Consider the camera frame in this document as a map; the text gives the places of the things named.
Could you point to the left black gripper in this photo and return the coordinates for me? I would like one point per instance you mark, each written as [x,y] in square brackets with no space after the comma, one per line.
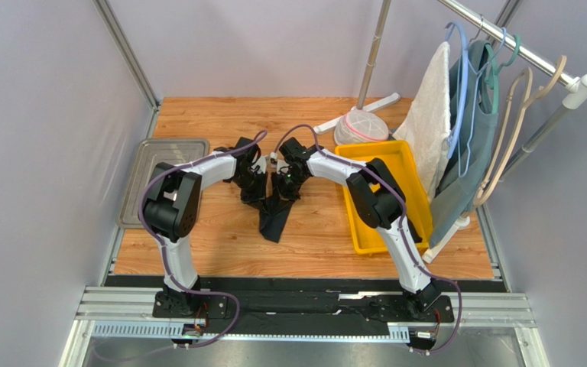
[256,198]

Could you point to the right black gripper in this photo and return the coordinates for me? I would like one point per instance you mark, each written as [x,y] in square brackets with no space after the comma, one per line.
[285,187]

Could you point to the black paper napkin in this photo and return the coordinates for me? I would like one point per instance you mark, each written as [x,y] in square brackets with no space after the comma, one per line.
[273,217]

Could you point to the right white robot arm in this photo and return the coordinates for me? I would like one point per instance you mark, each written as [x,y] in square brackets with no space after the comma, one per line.
[378,199]

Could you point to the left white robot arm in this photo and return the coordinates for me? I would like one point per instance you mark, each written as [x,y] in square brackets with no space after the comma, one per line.
[170,205]

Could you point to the white mesh bowl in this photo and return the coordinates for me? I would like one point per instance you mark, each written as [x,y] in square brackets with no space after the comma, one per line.
[358,126]

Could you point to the silver metal tray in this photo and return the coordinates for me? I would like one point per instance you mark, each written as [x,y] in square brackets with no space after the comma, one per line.
[150,152]

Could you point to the white towel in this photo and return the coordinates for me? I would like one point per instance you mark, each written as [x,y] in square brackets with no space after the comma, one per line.
[427,125]

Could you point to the blue hanger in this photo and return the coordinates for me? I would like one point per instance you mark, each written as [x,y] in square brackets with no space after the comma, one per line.
[461,86]

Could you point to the teal garment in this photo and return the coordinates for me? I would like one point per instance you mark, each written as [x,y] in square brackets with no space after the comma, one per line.
[453,198]

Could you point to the green hanger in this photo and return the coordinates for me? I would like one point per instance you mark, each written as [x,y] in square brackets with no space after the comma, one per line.
[499,66]

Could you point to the beige hanger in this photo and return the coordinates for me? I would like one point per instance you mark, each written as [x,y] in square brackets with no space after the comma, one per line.
[527,102]
[502,137]

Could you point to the metal clothes rack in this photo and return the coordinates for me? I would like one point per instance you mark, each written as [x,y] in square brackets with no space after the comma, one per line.
[534,95]

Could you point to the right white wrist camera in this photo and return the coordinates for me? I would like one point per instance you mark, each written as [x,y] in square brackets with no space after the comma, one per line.
[276,162]

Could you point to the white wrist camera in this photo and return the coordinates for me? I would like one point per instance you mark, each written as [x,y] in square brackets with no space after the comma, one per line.
[276,162]
[261,165]

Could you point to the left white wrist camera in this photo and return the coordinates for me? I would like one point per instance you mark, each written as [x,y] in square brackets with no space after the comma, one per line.
[261,165]

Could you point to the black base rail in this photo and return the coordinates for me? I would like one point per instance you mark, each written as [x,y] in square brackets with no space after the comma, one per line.
[299,306]

